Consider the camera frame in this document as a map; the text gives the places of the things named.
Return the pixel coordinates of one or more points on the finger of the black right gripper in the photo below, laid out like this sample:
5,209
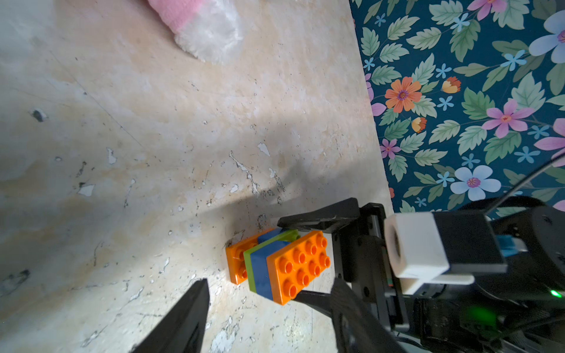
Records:
327,219
317,301

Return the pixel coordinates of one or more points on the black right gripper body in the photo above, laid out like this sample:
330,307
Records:
361,259

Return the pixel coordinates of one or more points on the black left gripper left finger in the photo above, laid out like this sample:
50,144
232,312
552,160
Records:
182,329

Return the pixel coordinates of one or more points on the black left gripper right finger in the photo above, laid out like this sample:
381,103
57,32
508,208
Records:
356,329

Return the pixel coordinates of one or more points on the green lego brick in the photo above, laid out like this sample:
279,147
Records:
290,235

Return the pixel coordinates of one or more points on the orange lego brick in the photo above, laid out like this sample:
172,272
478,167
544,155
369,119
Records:
296,265
235,257

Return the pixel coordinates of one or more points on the small blue lego brick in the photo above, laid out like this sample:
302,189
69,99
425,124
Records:
260,268
269,235

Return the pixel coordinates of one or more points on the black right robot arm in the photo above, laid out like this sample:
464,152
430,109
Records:
488,277

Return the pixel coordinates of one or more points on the white teddy bear pink shirt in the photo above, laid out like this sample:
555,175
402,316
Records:
209,30

